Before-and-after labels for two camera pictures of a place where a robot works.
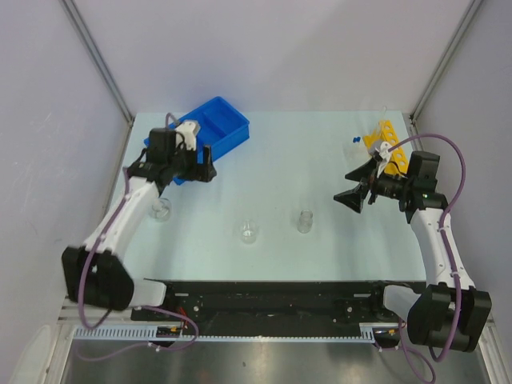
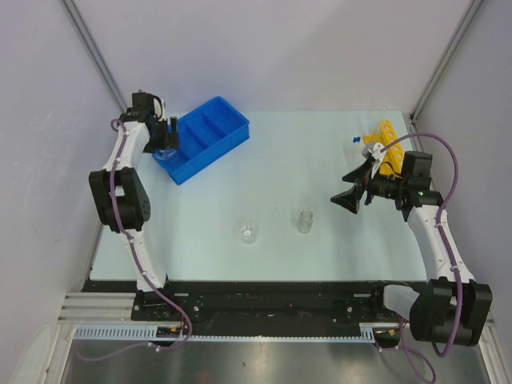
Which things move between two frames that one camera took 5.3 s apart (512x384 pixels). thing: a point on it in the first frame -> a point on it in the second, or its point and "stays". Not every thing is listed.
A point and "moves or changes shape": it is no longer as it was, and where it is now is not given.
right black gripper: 353,198 stays
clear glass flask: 248,232 stays
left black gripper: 198,172 -> 170,139
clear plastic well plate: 354,154 stays
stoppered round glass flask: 160,210 moves or changes shape
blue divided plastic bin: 222,127 stays
